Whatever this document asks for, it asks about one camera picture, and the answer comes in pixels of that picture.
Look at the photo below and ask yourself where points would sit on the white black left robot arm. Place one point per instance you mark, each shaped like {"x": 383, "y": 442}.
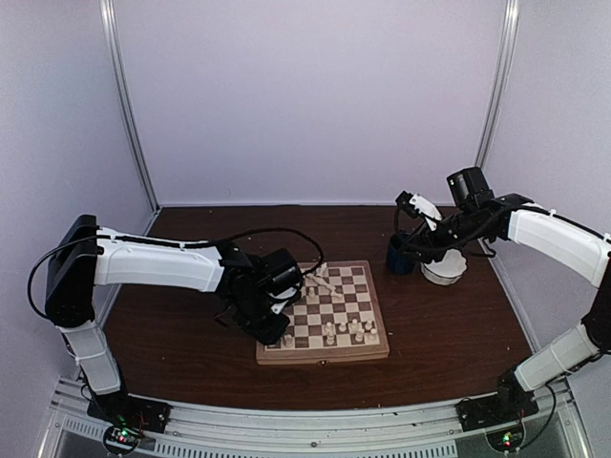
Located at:
{"x": 256, "y": 288}

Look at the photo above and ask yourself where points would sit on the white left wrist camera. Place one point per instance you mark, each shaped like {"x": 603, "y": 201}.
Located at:
{"x": 278, "y": 308}

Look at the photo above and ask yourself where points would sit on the aluminium corner post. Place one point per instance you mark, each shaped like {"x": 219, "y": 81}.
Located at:
{"x": 109, "y": 24}
{"x": 505, "y": 57}

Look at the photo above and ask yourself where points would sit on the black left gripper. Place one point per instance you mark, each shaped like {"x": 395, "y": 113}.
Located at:
{"x": 269, "y": 336}

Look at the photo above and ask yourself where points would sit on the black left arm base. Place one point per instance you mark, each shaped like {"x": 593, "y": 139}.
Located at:
{"x": 124, "y": 410}

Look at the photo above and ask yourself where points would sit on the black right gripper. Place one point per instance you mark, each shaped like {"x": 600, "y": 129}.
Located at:
{"x": 426, "y": 241}

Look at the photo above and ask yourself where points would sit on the left aluminium corner post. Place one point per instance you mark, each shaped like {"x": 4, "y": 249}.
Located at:
{"x": 109, "y": 24}

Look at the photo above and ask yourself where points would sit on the white bishop piece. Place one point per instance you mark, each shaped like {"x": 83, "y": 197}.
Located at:
{"x": 330, "y": 333}

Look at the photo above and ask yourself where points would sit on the wooden chess board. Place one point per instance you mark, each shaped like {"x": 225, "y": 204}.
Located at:
{"x": 309, "y": 315}

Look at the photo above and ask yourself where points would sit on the lying white king piece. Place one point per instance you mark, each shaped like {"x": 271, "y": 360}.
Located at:
{"x": 327, "y": 285}

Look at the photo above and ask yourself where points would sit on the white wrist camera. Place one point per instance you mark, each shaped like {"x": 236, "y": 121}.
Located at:
{"x": 414, "y": 205}
{"x": 278, "y": 308}

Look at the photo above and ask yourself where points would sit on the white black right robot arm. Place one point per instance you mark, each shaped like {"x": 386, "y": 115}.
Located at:
{"x": 547, "y": 247}

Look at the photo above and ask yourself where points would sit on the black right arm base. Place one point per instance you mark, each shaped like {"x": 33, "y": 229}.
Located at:
{"x": 509, "y": 404}

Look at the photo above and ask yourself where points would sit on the lying white queen piece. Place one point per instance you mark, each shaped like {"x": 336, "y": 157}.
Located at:
{"x": 322, "y": 271}

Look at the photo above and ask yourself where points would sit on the dark blue cup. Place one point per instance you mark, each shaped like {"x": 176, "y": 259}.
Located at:
{"x": 396, "y": 262}

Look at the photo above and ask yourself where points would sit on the right aluminium corner post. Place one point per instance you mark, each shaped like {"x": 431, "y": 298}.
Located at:
{"x": 505, "y": 57}

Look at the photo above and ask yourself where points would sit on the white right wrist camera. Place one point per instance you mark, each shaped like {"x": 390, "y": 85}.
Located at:
{"x": 414, "y": 205}

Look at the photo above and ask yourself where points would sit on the white scalloped bowl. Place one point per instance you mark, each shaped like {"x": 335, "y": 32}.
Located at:
{"x": 446, "y": 272}

